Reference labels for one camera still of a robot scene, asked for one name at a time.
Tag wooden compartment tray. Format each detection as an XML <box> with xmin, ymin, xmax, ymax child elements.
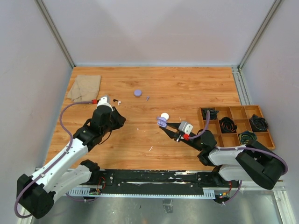
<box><xmin>198</xmin><ymin>105</ymin><xmax>275</xmax><ymax>150</ymax></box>

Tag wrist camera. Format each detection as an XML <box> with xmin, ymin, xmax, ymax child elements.
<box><xmin>97</xmin><ymin>95</ymin><xmax>112</xmax><ymax>108</ymax></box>
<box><xmin>178</xmin><ymin>121</ymin><xmax>193</xmax><ymax>135</ymax></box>

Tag black rolled strap top-left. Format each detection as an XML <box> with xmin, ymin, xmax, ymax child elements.
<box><xmin>201</xmin><ymin>107</ymin><xmax>220</xmax><ymax>120</ymax></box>

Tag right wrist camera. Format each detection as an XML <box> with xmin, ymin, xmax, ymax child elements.
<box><xmin>178</xmin><ymin>121</ymin><xmax>193</xmax><ymax>135</ymax></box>

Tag purple earbud case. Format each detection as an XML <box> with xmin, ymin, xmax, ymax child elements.
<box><xmin>134</xmin><ymin>89</ymin><xmax>142</xmax><ymax>97</ymax></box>
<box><xmin>156</xmin><ymin>117</ymin><xmax>167</xmax><ymax>128</ymax></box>

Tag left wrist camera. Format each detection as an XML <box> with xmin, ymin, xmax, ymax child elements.
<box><xmin>97</xmin><ymin>95</ymin><xmax>112</xmax><ymax>108</ymax></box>

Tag beige folded cloth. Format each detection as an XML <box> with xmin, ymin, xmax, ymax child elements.
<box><xmin>67</xmin><ymin>75</ymin><xmax>101</xmax><ymax>102</ymax></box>

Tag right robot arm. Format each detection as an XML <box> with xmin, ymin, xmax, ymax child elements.
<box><xmin>158</xmin><ymin>121</ymin><xmax>288</xmax><ymax>189</ymax></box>

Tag purple cable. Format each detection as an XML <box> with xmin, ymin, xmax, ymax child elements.
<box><xmin>14</xmin><ymin>99</ymin><xmax>98</xmax><ymax>218</ymax></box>
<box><xmin>184</xmin><ymin>110</ymin><xmax>288</xmax><ymax>180</ymax></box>

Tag white earbud case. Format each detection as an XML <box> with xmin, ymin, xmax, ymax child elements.
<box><xmin>161</xmin><ymin>112</ymin><xmax>170</xmax><ymax>120</ymax></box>

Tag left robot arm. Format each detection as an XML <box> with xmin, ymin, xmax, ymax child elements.
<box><xmin>14</xmin><ymin>97</ymin><xmax>126</xmax><ymax>219</ymax></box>

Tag white cable duct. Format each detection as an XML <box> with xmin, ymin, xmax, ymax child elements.
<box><xmin>67</xmin><ymin>187</ymin><xmax>216</xmax><ymax>199</ymax></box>

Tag black rolled strap right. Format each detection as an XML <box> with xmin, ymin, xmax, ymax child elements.
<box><xmin>249</xmin><ymin>113</ymin><xmax>269</xmax><ymax>131</ymax></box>

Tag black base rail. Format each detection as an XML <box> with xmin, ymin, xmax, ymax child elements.
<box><xmin>77</xmin><ymin>169</ymin><xmax>239</xmax><ymax>193</ymax></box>

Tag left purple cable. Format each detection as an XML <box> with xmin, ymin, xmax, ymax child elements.
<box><xmin>14</xmin><ymin>99</ymin><xmax>98</xmax><ymax>218</ymax></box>

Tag black rolled strap middle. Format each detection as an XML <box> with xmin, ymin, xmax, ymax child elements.
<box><xmin>219</xmin><ymin>116</ymin><xmax>237</xmax><ymax>133</ymax></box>

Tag blue-green rolled strap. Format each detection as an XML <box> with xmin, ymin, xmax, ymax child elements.
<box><xmin>238</xmin><ymin>130</ymin><xmax>258</xmax><ymax>145</ymax></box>

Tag purple closed earbud case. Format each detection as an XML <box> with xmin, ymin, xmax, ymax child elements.
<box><xmin>134</xmin><ymin>89</ymin><xmax>142</xmax><ymax>97</ymax></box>

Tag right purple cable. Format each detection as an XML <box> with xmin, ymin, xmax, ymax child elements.
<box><xmin>184</xmin><ymin>110</ymin><xmax>288</xmax><ymax>180</ymax></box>

